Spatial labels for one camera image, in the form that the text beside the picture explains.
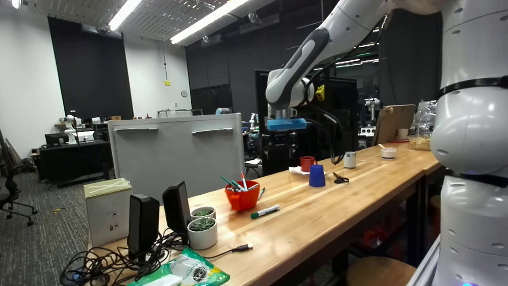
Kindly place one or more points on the tiny white cup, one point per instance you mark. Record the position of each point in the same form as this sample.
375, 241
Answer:
403, 133

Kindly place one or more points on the white bowl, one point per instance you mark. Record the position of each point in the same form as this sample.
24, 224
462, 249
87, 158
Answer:
387, 152

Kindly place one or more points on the green pen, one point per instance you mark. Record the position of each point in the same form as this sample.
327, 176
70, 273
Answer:
230, 182

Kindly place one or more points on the black speaker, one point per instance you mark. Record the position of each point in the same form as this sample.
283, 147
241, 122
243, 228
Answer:
143, 224
176, 208

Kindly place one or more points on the white box with green lid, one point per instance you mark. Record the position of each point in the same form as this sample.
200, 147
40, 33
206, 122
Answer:
108, 214

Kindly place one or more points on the grey partition panel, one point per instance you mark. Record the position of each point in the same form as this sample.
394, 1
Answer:
175, 158

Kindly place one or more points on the round wall clock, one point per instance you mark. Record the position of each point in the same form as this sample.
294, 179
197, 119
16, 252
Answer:
184, 93

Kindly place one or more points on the round wooden stool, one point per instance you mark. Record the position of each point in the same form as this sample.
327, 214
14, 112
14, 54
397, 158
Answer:
378, 271

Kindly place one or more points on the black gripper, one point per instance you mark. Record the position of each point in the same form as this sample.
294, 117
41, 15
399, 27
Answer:
286, 143

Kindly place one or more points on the black office chair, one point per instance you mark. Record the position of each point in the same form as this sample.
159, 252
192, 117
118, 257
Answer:
10, 195

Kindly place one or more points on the red cup holding pens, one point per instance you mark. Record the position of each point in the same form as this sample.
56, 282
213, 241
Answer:
243, 200

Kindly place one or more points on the white mug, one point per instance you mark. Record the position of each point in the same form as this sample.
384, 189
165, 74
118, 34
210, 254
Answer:
202, 235

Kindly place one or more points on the dark red mug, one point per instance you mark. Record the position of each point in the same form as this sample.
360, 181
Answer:
307, 162

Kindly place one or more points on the yellow tag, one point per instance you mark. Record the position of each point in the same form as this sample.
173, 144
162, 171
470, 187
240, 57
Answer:
321, 92

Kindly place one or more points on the black desk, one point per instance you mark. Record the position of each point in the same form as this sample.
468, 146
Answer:
73, 160

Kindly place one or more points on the small white plant pot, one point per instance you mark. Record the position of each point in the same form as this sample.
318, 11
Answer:
203, 211

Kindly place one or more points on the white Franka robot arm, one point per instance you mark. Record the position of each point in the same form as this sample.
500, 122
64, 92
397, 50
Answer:
476, 131

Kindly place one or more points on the white paper sheet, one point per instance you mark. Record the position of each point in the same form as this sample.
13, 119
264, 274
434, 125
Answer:
295, 170

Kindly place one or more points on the red pen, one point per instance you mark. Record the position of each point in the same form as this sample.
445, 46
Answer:
243, 181

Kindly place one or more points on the blue plastic cup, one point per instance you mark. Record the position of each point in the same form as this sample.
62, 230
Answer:
318, 176

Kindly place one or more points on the long ceiling light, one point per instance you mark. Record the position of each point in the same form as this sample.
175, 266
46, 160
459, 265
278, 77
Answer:
124, 12
208, 19

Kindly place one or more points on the green wipes package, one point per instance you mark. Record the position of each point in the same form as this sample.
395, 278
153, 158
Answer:
184, 271

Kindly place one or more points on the small white cup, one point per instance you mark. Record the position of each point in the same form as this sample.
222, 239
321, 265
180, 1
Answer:
349, 158

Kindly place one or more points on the clear plastic bag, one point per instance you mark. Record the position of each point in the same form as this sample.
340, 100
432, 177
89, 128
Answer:
422, 127

